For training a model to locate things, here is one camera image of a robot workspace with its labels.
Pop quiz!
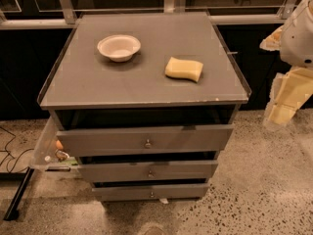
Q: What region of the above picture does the yellow sponge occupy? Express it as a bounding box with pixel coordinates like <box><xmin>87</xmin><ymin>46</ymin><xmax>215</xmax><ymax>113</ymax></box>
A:
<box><xmin>165</xmin><ymin>57</ymin><xmax>203</xmax><ymax>82</ymax></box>

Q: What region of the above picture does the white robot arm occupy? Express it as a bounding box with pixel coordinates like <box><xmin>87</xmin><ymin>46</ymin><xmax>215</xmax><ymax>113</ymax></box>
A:
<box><xmin>259</xmin><ymin>0</ymin><xmax>313</xmax><ymax>125</ymax></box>

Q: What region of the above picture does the orange ball in bin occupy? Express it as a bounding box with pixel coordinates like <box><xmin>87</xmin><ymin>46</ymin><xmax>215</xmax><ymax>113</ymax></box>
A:
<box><xmin>56</xmin><ymin>140</ymin><xmax>64</xmax><ymax>150</ymax></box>

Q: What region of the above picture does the metal window rail frame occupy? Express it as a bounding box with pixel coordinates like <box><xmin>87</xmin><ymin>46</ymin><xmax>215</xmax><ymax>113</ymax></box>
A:
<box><xmin>0</xmin><ymin>0</ymin><xmax>301</xmax><ymax>30</ymax></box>

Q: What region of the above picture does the black metal floor bar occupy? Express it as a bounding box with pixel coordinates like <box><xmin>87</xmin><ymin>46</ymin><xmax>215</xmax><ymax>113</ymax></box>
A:
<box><xmin>0</xmin><ymin>167</ymin><xmax>34</xmax><ymax>221</ymax></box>

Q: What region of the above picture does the grey drawer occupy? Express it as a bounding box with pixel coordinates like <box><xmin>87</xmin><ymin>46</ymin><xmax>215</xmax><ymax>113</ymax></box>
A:
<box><xmin>78</xmin><ymin>161</ymin><xmax>217</xmax><ymax>182</ymax></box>
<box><xmin>57</xmin><ymin>124</ymin><xmax>234</xmax><ymax>157</ymax></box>
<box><xmin>92</xmin><ymin>183</ymin><xmax>208</xmax><ymax>202</ymax></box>

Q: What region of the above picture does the grey top drawer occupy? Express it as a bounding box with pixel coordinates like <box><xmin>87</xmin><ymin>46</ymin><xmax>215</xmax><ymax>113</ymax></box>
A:
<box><xmin>57</xmin><ymin>124</ymin><xmax>234</xmax><ymax>157</ymax></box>

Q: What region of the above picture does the grey bottom drawer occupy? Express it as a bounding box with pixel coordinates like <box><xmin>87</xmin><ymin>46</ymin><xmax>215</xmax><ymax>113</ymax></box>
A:
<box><xmin>92</xmin><ymin>183</ymin><xmax>208</xmax><ymax>202</ymax></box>

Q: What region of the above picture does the clear plastic side bin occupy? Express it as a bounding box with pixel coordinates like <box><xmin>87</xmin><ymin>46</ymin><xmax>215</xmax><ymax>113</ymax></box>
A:
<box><xmin>30</xmin><ymin>118</ymin><xmax>78</xmax><ymax>172</ymax></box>

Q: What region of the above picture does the grey drawer cabinet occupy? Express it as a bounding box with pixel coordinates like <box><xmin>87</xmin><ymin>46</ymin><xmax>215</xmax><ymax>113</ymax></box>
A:
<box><xmin>38</xmin><ymin>13</ymin><xmax>250</xmax><ymax>189</ymax></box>

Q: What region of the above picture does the white paper bowl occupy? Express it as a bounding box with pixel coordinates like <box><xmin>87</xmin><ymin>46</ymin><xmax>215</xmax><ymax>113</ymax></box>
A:
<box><xmin>97</xmin><ymin>34</ymin><xmax>141</xmax><ymax>63</ymax></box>

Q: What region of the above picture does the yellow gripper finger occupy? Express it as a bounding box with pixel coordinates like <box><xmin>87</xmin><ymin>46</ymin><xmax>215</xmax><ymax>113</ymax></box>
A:
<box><xmin>259</xmin><ymin>26</ymin><xmax>283</xmax><ymax>51</ymax></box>
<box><xmin>263</xmin><ymin>67</ymin><xmax>313</xmax><ymax>126</ymax></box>

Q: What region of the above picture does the black floor cable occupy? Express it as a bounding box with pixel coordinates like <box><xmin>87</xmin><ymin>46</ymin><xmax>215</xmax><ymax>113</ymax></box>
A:
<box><xmin>0</xmin><ymin>126</ymin><xmax>35</xmax><ymax>174</ymax></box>

